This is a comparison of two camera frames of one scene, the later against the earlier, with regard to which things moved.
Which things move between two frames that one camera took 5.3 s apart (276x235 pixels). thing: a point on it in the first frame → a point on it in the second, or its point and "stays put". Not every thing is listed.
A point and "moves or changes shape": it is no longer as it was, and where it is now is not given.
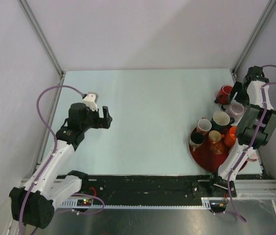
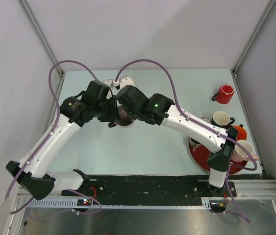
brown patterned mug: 196,139 stays put
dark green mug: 221,121 stays put
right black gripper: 238,87 → 134,116
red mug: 223,94 moves or changes shape
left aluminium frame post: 41,37 stays put
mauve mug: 237,110 → 123,119
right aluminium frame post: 269,8 stays put
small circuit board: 84,202 stays put
